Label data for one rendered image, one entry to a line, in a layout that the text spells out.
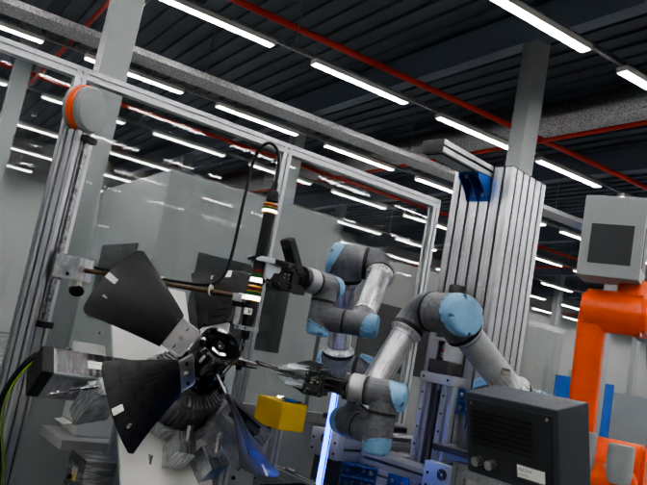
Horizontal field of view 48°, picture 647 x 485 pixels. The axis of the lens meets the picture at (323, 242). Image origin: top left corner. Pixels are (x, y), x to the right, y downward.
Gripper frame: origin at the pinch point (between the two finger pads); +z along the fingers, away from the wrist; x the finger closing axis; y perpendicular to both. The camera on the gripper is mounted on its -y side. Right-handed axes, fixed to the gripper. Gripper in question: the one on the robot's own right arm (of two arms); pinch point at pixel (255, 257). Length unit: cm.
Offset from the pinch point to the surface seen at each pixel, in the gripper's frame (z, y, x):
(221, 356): 8.8, 28.7, -5.3
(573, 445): -22, 32, -88
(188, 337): 13.1, 25.4, 5.2
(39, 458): 11, 73, 74
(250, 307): -0.7, 14.2, -1.4
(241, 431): 7.9, 45.6, -17.6
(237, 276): -7.7, 4.9, 16.0
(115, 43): -134, -202, 401
